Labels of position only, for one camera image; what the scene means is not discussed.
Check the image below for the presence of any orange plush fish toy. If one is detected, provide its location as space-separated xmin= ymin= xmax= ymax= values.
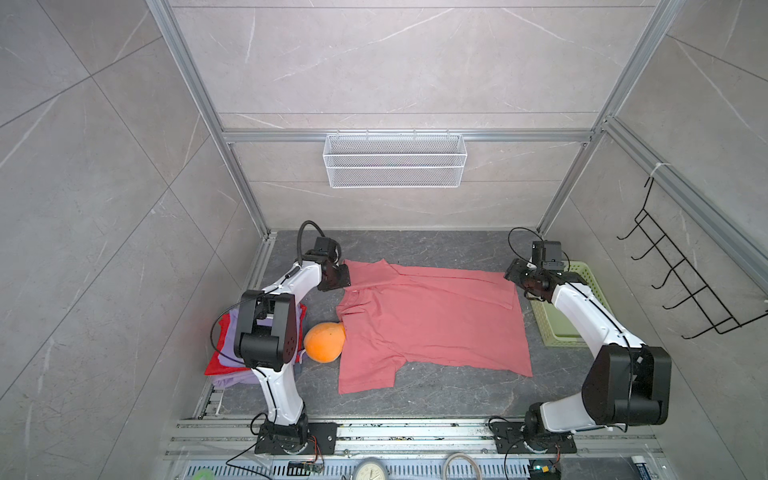
xmin=304 ymin=322 xmax=346 ymax=364

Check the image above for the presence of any white wire mesh shelf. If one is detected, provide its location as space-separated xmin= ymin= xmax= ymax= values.
xmin=323 ymin=133 xmax=468 ymax=189

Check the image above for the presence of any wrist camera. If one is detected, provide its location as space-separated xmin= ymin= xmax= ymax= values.
xmin=307 ymin=236 xmax=341 ymax=264
xmin=531 ymin=240 xmax=566 ymax=272

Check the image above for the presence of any red folded t shirt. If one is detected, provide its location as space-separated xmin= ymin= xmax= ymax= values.
xmin=205 ymin=303 xmax=307 ymax=376

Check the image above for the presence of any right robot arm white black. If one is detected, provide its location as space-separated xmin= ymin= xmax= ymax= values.
xmin=505 ymin=259 xmax=672 ymax=446

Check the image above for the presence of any round pressure gauge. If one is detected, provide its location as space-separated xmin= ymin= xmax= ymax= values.
xmin=351 ymin=458 xmax=389 ymax=480

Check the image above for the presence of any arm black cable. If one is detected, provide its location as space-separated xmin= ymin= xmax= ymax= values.
xmin=507 ymin=226 xmax=571 ymax=271
xmin=295 ymin=220 xmax=326 ymax=265

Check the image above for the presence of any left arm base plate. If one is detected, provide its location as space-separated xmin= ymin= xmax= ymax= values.
xmin=254 ymin=422 xmax=338 ymax=456

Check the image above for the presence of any black wire hook rack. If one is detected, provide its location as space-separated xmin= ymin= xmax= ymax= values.
xmin=616 ymin=177 xmax=767 ymax=340

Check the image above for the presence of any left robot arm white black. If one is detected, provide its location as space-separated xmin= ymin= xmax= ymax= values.
xmin=233 ymin=261 xmax=351 ymax=454

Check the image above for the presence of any pink t shirt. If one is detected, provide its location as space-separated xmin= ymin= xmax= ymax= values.
xmin=336 ymin=260 xmax=532 ymax=394

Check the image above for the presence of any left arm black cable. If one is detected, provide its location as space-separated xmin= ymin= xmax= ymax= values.
xmin=295 ymin=220 xmax=326 ymax=265

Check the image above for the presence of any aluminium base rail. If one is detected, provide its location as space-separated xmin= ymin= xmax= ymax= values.
xmin=158 ymin=417 xmax=676 ymax=479

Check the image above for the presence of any white cable loop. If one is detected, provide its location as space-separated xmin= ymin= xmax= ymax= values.
xmin=442 ymin=451 xmax=484 ymax=480

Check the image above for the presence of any green plastic basket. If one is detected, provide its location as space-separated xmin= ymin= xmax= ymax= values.
xmin=530 ymin=261 xmax=612 ymax=348

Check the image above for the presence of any purple folded t shirt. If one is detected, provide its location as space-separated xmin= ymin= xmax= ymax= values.
xmin=204 ymin=308 xmax=259 ymax=389

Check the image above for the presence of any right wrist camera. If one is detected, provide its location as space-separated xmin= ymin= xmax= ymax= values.
xmin=531 ymin=240 xmax=566 ymax=272

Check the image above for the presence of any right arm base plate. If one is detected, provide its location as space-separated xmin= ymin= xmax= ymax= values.
xmin=488 ymin=421 xmax=577 ymax=455

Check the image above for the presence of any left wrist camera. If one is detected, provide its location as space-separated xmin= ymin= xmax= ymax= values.
xmin=307 ymin=236 xmax=341 ymax=264

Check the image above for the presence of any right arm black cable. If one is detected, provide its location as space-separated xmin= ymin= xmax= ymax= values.
xmin=507 ymin=226 xmax=571 ymax=271

